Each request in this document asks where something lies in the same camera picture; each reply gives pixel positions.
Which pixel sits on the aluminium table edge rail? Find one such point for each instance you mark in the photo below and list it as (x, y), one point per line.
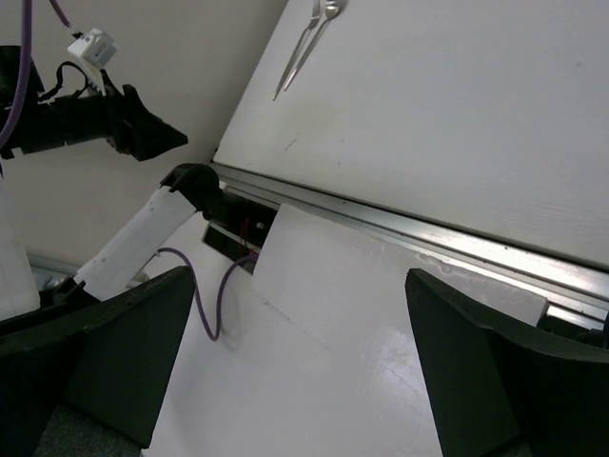
(577, 294)

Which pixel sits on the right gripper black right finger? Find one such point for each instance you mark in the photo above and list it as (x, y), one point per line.
(500, 387)

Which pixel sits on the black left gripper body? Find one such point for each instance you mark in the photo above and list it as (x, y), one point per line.
(119, 116)

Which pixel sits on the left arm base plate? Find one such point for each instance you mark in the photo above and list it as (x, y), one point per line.
(242, 226)

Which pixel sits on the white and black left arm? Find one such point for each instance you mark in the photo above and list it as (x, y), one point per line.
(187, 189)

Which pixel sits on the silver spoon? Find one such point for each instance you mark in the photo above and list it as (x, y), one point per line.
(330, 11)

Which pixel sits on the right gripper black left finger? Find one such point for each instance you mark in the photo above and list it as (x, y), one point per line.
(88, 378)

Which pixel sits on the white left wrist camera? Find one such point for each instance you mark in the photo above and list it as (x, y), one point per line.
(92, 51)

